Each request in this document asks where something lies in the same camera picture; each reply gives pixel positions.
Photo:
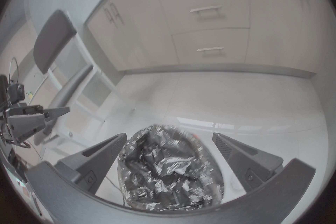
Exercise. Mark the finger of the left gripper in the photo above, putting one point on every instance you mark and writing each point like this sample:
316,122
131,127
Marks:
56,112
26,125

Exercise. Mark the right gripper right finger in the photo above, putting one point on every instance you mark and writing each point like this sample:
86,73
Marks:
246,165

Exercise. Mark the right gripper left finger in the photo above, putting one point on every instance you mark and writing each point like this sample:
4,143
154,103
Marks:
91,165

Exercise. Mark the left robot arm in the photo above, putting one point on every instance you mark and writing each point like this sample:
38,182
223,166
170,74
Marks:
2,91

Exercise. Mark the grey padded white-framed chair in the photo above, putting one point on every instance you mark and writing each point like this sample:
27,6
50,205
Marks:
52,41

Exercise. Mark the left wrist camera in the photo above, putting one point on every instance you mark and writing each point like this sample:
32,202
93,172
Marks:
16,92

